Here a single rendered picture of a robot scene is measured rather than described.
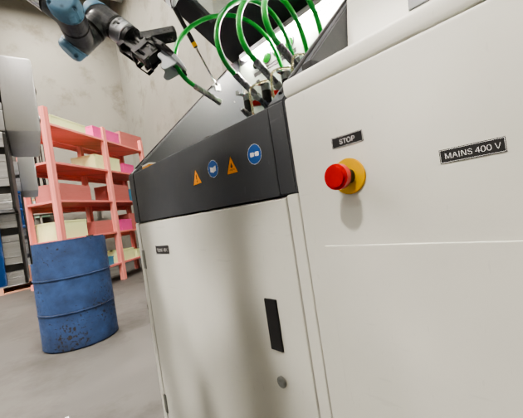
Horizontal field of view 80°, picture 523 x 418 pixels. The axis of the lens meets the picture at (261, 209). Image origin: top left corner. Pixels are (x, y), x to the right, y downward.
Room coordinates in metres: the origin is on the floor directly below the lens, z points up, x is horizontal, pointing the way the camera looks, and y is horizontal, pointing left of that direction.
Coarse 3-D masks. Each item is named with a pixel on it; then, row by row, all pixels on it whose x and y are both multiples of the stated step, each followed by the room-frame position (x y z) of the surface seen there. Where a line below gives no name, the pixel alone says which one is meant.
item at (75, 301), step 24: (72, 240) 2.20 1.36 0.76; (96, 240) 2.33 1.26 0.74; (48, 264) 2.13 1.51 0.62; (72, 264) 2.18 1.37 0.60; (96, 264) 2.30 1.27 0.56; (48, 288) 2.13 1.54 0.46; (72, 288) 2.17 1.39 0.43; (96, 288) 2.27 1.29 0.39; (48, 312) 2.14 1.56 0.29; (72, 312) 2.15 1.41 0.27; (96, 312) 2.25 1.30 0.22; (48, 336) 2.15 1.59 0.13; (72, 336) 2.15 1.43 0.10; (96, 336) 2.23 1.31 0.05
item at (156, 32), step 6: (150, 30) 0.95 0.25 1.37; (156, 30) 0.95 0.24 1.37; (162, 30) 0.95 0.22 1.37; (168, 30) 0.96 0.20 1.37; (174, 30) 0.96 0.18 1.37; (144, 36) 0.94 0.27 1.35; (156, 36) 0.95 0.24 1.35; (162, 36) 0.96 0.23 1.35; (168, 36) 0.97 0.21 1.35; (174, 36) 0.98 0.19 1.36; (168, 42) 0.99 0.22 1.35
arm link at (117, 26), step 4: (116, 20) 0.91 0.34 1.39; (120, 20) 0.92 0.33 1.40; (124, 20) 0.93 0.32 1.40; (112, 24) 0.92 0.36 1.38; (116, 24) 0.92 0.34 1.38; (120, 24) 0.92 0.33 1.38; (124, 24) 0.92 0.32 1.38; (128, 24) 0.93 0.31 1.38; (132, 24) 0.94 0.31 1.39; (112, 28) 0.92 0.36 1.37; (116, 28) 0.92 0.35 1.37; (120, 28) 0.92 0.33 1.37; (124, 28) 0.92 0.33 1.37; (112, 32) 0.92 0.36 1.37; (116, 32) 0.92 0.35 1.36; (120, 32) 0.92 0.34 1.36; (112, 36) 0.93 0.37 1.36; (116, 36) 0.93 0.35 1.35; (112, 40) 0.95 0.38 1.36; (116, 40) 0.93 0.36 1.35
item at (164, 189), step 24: (264, 120) 0.55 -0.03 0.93; (216, 144) 0.66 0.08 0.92; (240, 144) 0.61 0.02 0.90; (264, 144) 0.56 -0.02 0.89; (144, 168) 0.93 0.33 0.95; (168, 168) 0.83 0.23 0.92; (192, 168) 0.74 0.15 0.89; (240, 168) 0.62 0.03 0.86; (264, 168) 0.57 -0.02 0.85; (144, 192) 0.95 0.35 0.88; (168, 192) 0.84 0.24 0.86; (192, 192) 0.75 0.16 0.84; (216, 192) 0.68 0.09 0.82; (240, 192) 0.62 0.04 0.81; (264, 192) 0.57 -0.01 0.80; (144, 216) 0.96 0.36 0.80; (168, 216) 0.86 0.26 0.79
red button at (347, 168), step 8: (344, 160) 0.45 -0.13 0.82; (352, 160) 0.44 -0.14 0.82; (328, 168) 0.43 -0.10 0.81; (336, 168) 0.41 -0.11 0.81; (344, 168) 0.41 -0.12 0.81; (352, 168) 0.44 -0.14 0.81; (360, 168) 0.43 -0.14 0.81; (328, 176) 0.42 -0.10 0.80; (336, 176) 0.42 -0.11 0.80; (344, 176) 0.41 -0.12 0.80; (352, 176) 0.43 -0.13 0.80; (360, 176) 0.43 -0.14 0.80; (328, 184) 0.43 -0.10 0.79; (336, 184) 0.42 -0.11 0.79; (344, 184) 0.41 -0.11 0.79; (352, 184) 0.44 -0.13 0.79; (360, 184) 0.43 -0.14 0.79; (344, 192) 0.45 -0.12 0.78; (352, 192) 0.44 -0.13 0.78
